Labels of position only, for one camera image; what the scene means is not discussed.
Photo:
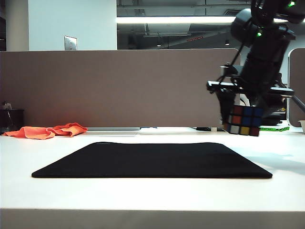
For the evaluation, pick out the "black mouse pad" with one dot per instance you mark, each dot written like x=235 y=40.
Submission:
x=152 y=162

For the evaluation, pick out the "white divider foot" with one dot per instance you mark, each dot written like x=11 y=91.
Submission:
x=214 y=129

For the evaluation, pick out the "beige paper cup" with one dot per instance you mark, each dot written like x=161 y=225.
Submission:
x=302 y=126

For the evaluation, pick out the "black pen holder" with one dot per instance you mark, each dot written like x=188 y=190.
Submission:
x=13 y=119

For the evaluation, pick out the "silver wall switch plate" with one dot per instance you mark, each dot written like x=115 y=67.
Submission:
x=70 y=43

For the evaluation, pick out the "Rubik's cube puzzle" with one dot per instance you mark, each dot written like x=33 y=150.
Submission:
x=244 y=120

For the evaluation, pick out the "red ceiling sign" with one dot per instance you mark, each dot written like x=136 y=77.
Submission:
x=194 y=39

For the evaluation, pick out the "narrow brown desk divider panel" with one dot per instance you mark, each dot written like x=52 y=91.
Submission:
x=297 y=71

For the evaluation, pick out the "black padded case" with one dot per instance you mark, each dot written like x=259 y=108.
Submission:
x=271 y=120

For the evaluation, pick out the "orange cloth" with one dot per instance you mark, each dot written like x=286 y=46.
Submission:
x=43 y=132

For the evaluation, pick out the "black pendant ceiling lamp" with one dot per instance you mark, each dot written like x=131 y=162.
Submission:
x=227 y=43

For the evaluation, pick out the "grey desk divider panel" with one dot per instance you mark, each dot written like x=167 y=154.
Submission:
x=119 y=88

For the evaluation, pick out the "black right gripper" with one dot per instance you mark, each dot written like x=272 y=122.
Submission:
x=264 y=69

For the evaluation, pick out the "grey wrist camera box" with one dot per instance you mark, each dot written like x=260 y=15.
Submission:
x=230 y=71

